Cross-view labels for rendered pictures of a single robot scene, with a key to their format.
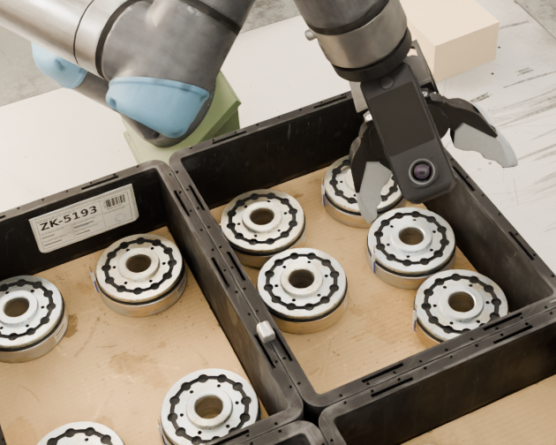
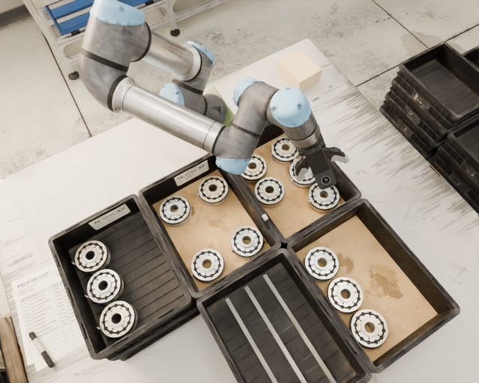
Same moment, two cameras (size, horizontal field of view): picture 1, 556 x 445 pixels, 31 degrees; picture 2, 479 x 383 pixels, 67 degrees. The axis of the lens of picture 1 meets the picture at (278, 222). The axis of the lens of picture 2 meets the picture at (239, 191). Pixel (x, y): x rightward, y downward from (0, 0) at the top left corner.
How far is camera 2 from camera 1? 32 cm
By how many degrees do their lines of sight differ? 17
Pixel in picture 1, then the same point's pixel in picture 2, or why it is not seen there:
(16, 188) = (154, 149)
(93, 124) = not seen: hidden behind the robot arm
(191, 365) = (236, 222)
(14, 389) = (179, 236)
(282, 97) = not seen: hidden behind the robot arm
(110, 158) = not seen: hidden behind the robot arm
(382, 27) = (314, 137)
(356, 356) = (290, 214)
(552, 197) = (344, 138)
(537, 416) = (350, 231)
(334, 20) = (298, 137)
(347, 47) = (301, 144)
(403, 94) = (318, 153)
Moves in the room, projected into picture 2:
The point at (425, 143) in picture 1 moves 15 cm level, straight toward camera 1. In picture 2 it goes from (326, 170) to (331, 229)
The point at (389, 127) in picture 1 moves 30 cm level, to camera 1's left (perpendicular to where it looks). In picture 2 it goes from (314, 165) to (191, 186)
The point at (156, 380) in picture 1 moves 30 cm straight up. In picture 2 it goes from (225, 229) to (216, 188)
